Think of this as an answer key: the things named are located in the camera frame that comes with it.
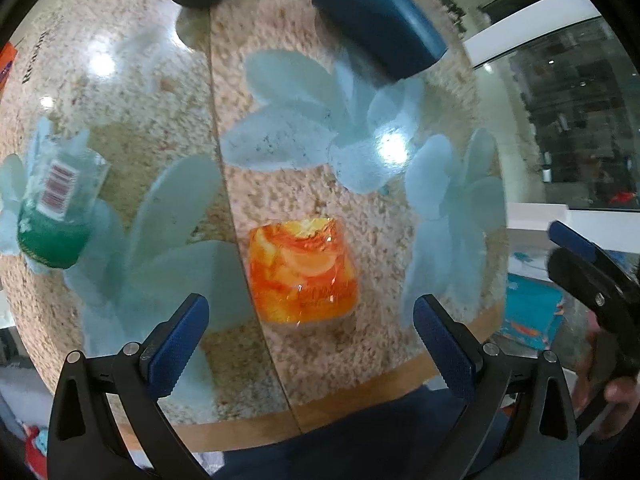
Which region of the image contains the orange glass cup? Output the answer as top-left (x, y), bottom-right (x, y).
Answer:
top-left (248, 218), bottom-right (359, 324)

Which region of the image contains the green clear glass cup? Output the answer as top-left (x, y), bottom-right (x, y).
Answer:
top-left (17, 143), bottom-right (110, 269)

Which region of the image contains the dark blue cup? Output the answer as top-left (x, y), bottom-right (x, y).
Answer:
top-left (311, 0), bottom-right (448, 80)

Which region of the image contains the person's right hand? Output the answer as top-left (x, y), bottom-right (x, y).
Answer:
top-left (572, 313), bottom-right (639, 444)

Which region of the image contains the orange paper bag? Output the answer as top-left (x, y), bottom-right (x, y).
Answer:
top-left (0, 42), bottom-right (17, 92)

